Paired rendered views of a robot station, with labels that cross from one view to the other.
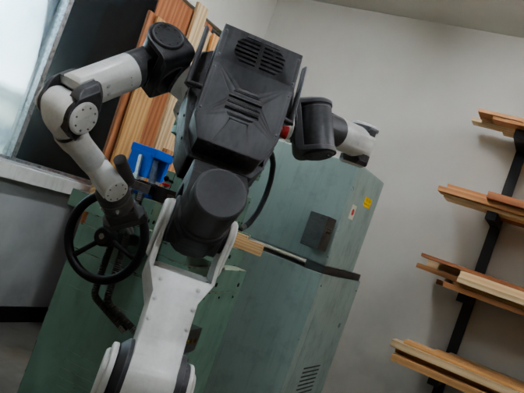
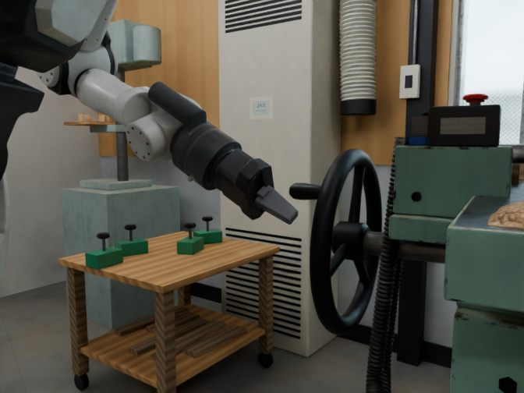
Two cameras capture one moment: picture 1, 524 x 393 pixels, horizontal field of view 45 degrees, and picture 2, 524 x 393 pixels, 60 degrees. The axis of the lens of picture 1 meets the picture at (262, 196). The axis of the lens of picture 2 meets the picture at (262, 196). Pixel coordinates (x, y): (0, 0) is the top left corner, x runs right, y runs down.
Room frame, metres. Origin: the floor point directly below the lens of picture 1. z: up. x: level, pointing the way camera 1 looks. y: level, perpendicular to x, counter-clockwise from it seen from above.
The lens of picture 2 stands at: (1.92, -0.31, 0.97)
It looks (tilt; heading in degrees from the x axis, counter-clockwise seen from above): 7 degrees down; 100
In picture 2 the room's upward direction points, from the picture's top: straight up
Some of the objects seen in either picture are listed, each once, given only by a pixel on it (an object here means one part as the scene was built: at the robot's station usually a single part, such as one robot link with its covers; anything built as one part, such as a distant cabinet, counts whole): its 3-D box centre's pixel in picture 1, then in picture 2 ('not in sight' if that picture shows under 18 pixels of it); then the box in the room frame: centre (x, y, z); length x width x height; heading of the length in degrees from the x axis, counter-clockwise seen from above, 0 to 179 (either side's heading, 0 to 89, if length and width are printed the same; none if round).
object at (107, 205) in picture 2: not in sight; (123, 172); (0.69, 2.06, 0.79); 0.62 x 0.48 x 1.58; 152
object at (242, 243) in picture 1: (192, 224); not in sight; (2.22, 0.20, 0.92); 0.55 x 0.02 x 0.04; 71
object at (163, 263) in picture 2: not in sight; (175, 302); (1.26, 1.36, 0.32); 0.66 x 0.57 x 0.64; 65
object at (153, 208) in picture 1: (143, 210); (454, 178); (2.07, 0.35, 0.91); 0.15 x 0.14 x 0.09; 71
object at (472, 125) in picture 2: (151, 189); (455, 125); (2.06, 0.35, 0.99); 0.13 x 0.11 x 0.06; 71
